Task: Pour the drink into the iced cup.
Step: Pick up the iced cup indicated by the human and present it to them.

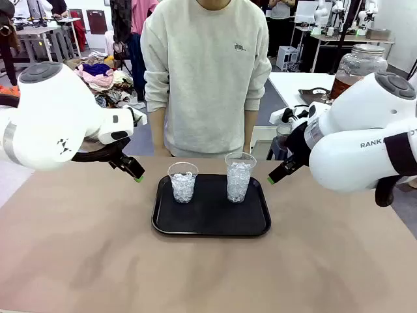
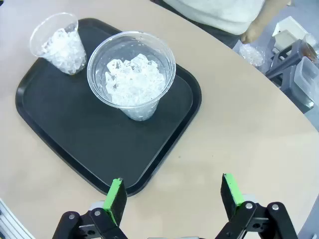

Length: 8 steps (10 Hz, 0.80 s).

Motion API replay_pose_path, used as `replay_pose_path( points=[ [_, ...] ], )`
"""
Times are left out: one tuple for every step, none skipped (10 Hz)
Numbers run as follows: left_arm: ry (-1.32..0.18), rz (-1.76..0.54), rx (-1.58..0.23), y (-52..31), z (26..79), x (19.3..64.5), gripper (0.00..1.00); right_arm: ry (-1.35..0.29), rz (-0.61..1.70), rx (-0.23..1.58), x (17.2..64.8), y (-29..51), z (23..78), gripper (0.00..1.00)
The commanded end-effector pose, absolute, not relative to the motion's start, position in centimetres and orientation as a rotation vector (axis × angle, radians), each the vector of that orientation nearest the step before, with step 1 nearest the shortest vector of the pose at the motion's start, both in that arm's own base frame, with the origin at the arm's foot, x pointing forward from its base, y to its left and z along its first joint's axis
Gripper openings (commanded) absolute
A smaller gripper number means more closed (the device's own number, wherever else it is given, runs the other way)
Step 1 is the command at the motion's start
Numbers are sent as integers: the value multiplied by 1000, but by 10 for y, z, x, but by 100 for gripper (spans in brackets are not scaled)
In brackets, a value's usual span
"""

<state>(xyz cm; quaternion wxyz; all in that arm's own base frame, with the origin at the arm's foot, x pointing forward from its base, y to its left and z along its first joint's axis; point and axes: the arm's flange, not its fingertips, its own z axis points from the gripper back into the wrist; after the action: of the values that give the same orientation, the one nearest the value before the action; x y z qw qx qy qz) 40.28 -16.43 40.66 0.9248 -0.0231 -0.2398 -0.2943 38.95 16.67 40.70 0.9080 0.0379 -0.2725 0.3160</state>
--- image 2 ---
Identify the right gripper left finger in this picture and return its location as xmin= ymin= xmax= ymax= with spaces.
xmin=51 ymin=177 xmax=130 ymax=239

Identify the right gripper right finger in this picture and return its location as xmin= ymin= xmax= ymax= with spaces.
xmin=214 ymin=173 xmax=299 ymax=239

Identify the clear cup with ice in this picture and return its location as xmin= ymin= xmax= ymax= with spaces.
xmin=86 ymin=31 xmax=177 ymax=122
xmin=29 ymin=12 xmax=88 ymax=76

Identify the person's left forearm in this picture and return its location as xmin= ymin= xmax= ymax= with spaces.
xmin=248 ymin=7 xmax=267 ymax=33

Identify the plastic cup of tea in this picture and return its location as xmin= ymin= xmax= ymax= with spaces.
xmin=300 ymin=33 xmax=319 ymax=63

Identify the person's left hand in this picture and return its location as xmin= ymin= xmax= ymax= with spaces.
xmin=240 ymin=24 xmax=259 ymax=45

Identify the black plastic tray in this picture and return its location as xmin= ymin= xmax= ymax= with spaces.
xmin=15 ymin=17 xmax=202 ymax=197

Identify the dark grey plastic stool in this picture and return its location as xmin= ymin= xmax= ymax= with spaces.
xmin=265 ymin=39 xmax=319 ymax=114

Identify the clear plastic container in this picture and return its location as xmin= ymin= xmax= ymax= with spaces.
xmin=294 ymin=56 xmax=319 ymax=104

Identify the clear bag of ice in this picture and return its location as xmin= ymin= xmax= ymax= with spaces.
xmin=238 ymin=44 xmax=265 ymax=67

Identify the white box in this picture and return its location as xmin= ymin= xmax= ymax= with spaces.
xmin=271 ymin=16 xmax=310 ymax=50

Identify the person in grey sweatshirt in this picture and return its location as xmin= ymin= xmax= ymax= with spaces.
xmin=151 ymin=0 xmax=267 ymax=49

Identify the aluminium frame rail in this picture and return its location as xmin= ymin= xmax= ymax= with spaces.
xmin=0 ymin=198 xmax=35 ymax=239

